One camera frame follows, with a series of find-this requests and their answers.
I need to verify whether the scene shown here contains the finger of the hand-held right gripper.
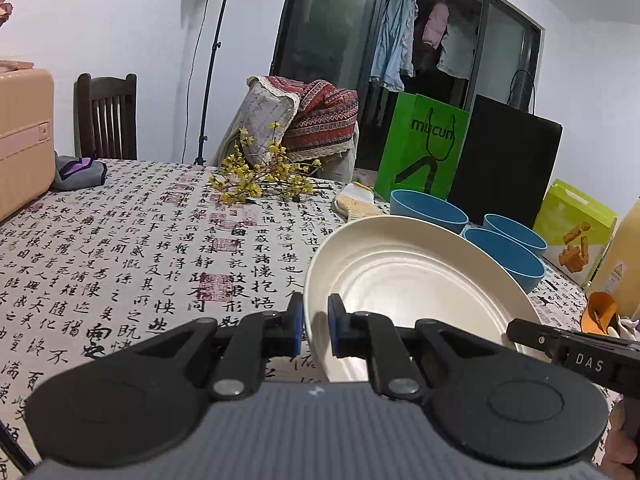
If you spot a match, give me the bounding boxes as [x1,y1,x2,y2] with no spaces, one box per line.
[506,318,567,362]

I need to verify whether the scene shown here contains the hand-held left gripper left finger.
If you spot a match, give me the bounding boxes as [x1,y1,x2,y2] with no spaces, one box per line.
[132,291,305,402]

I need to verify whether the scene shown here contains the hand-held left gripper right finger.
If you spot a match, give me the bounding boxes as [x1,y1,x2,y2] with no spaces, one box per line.
[327,293,499,401]

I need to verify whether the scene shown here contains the blue bowl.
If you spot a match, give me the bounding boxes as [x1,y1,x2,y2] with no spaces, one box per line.
[462,227,547,295]
[390,189,470,235]
[483,213,549,256]

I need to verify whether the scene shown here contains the cream plate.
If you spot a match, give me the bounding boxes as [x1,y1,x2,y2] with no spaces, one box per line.
[303,215,546,383]

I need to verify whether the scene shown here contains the person's right hand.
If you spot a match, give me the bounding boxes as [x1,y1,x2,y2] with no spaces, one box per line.
[602,400,640,480]

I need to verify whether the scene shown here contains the orange plastic object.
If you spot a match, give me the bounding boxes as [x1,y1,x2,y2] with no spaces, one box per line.
[581,291,621,336]

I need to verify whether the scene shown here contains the yellow plastic bottle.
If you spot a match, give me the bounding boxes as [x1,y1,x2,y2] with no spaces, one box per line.
[589,199,640,306]

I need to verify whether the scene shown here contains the yellow green snack box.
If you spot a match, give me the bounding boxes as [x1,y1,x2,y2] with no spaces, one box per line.
[532,179,619,286]

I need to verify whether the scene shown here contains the white yellow dotted glove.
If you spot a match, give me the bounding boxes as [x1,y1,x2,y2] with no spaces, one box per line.
[332,181,388,223]

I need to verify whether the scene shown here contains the yellow flower branch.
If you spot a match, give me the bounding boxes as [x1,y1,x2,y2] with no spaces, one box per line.
[207,121,335,206]

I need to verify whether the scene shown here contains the black paper bag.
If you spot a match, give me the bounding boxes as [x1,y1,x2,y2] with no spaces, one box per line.
[446,67,564,231]

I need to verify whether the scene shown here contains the green paper bag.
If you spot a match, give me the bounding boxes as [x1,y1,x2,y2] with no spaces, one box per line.
[374,91,471,202]

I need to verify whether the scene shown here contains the grey purple pouch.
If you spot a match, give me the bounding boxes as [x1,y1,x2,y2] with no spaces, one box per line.
[51,154,108,192]

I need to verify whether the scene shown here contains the hanging white garment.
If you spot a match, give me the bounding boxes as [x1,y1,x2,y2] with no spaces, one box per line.
[436,15,478,81]

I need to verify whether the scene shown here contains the hanging blue shirt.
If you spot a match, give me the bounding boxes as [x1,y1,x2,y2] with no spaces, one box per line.
[370,0,420,92]

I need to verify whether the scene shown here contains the dark framed sliding glass door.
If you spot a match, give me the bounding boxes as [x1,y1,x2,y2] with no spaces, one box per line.
[269,0,543,171]

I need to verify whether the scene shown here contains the dark wooden chair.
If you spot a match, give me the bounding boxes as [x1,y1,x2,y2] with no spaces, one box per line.
[73,73,138,162]

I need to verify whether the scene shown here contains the hanging pink garment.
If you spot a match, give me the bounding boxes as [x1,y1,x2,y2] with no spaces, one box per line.
[421,1,451,51]

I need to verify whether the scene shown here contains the pink suitcase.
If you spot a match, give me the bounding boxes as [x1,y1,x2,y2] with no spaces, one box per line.
[0,59,56,223]

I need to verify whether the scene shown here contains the black lamp cable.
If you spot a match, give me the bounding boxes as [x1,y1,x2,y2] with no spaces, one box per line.
[184,0,213,163]

